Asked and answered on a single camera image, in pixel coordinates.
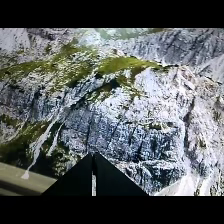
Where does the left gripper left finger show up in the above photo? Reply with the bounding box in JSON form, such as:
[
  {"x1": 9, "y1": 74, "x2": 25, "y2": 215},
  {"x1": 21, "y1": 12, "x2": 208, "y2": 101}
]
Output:
[{"x1": 42, "y1": 152, "x2": 94, "y2": 197}]

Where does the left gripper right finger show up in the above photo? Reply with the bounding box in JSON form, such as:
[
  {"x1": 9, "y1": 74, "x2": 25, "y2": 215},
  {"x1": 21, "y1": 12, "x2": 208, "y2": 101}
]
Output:
[{"x1": 93, "y1": 152, "x2": 149, "y2": 197}]

